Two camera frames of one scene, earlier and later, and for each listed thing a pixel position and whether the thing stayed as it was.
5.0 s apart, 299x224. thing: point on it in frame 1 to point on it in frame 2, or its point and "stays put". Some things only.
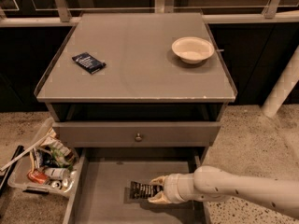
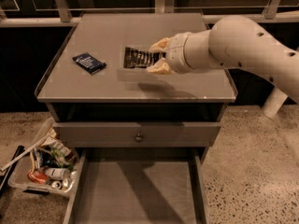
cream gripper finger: (159, 180) to (161, 46)
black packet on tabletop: (88, 63) stays put
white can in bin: (58, 174) stays put
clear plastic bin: (50, 165) stays put
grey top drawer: (137, 133) stays put
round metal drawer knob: (138, 138) stays put
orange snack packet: (38, 176) stays put
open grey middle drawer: (101, 186) stays put
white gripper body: (170, 188) to (177, 54)
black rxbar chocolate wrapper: (143, 190) to (138, 59)
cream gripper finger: (160, 198) to (161, 67)
